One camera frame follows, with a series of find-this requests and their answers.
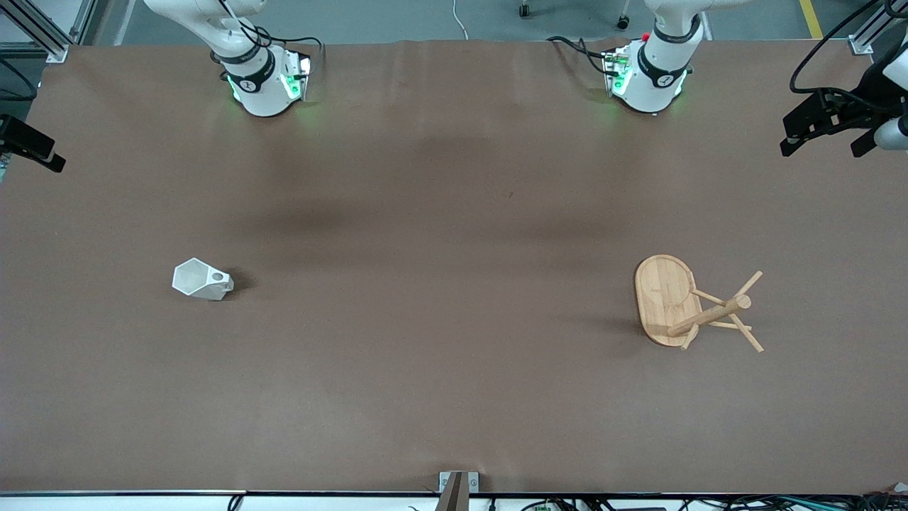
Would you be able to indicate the aluminium frame post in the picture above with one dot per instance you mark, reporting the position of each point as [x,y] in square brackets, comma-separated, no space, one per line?
[869,32]
[46,35]

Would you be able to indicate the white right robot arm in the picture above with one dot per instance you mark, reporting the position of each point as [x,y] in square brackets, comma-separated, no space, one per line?
[259,96]

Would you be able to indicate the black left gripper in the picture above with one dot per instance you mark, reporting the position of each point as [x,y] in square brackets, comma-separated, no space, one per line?
[870,96]

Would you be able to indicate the white faceted cup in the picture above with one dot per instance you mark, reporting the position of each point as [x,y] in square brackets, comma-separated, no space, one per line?
[195,278]

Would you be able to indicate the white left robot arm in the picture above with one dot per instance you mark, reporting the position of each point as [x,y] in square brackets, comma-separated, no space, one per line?
[649,85]

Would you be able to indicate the wooden cup rack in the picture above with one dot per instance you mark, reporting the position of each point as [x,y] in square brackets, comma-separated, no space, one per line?
[663,298]

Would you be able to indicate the grey metal table bracket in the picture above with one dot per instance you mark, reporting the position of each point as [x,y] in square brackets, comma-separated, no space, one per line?
[458,490]

